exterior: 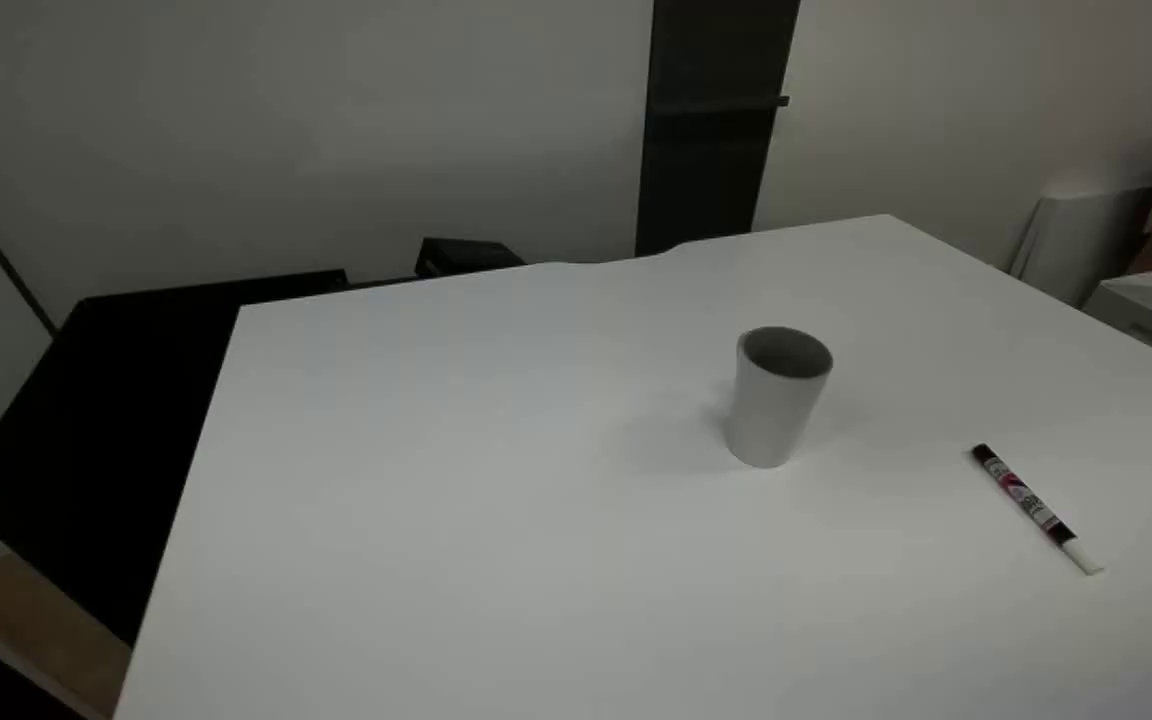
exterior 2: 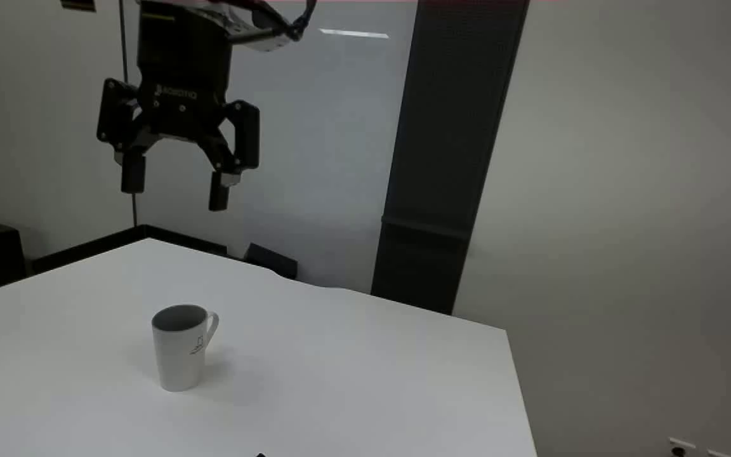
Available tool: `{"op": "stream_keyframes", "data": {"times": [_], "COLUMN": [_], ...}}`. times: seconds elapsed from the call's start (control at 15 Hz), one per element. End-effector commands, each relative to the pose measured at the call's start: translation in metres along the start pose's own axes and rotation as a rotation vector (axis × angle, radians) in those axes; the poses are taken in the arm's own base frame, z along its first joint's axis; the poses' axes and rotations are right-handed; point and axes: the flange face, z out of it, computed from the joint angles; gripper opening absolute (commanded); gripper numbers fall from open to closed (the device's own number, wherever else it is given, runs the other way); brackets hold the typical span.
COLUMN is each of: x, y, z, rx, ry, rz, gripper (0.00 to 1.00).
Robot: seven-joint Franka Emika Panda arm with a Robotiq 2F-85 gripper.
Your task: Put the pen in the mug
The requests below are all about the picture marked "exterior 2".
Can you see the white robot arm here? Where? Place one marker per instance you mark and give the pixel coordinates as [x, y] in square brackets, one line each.
[244, 23]

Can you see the small black box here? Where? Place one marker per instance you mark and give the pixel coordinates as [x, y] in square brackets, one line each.
[270, 260]

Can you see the white ceramic mug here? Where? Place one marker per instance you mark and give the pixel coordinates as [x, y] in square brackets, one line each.
[182, 335]

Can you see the dark vertical door panel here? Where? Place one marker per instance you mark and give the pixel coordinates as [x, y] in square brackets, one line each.
[461, 66]

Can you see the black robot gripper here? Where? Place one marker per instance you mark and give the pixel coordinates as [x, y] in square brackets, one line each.
[185, 61]

